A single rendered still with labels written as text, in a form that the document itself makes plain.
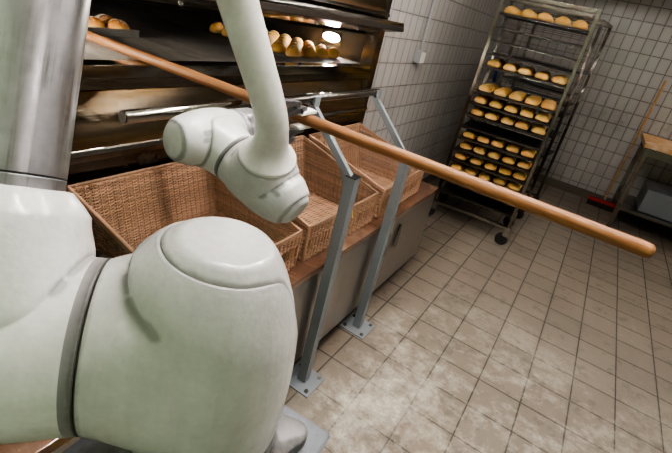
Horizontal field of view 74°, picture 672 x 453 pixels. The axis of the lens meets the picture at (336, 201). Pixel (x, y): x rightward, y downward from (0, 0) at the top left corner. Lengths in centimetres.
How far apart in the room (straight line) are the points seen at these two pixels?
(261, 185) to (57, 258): 42
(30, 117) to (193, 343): 23
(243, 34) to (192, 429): 51
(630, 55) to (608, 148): 100
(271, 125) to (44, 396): 48
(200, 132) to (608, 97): 538
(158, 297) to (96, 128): 115
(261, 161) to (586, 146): 540
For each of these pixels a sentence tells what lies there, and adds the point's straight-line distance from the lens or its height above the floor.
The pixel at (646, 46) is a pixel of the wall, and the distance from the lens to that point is 591.
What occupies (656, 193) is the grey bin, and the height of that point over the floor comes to 45.
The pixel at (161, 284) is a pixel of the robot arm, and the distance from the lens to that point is 37.
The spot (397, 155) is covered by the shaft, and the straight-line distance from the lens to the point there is 104.
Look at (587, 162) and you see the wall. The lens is 600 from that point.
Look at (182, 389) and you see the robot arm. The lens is 40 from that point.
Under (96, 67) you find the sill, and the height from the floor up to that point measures 117.
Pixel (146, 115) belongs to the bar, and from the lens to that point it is 108.
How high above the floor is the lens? 148
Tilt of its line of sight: 24 degrees down
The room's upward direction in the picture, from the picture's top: 13 degrees clockwise
